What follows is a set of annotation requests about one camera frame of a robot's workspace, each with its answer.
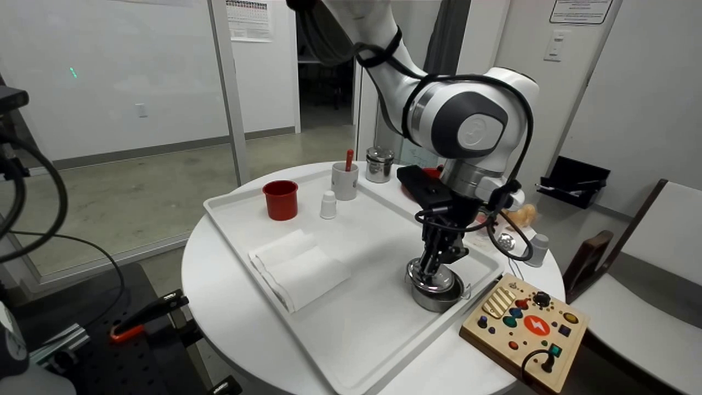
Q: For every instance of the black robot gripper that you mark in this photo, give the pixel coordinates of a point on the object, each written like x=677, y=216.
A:
x=446, y=219

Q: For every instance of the black clamp orange handle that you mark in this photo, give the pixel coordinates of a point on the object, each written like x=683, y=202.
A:
x=134, y=326

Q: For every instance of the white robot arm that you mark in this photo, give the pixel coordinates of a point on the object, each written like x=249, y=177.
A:
x=479, y=124

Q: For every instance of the black bag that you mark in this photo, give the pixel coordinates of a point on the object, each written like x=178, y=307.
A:
x=576, y=182

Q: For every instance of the white plastic tray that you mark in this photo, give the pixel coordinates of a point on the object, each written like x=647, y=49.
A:
x=361, y=333

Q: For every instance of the silver pot lid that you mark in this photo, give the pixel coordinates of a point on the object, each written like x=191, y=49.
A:
x=436, y=282

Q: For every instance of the red enamel mug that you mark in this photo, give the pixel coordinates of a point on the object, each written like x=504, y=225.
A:
x=282, y=201

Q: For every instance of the silver pot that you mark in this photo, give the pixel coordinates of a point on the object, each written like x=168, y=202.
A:
x=438, y=300

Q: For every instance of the small white bottle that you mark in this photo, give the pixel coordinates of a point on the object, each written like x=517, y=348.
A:
x=328, y=205

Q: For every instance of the wooden busy board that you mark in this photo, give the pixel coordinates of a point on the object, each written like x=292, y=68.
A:
x=525, y=327

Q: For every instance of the folded white cloth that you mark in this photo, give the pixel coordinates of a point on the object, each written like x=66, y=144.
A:
x=298, y=268

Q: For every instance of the steel canister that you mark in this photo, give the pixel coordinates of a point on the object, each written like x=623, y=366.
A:
x=379, y=168

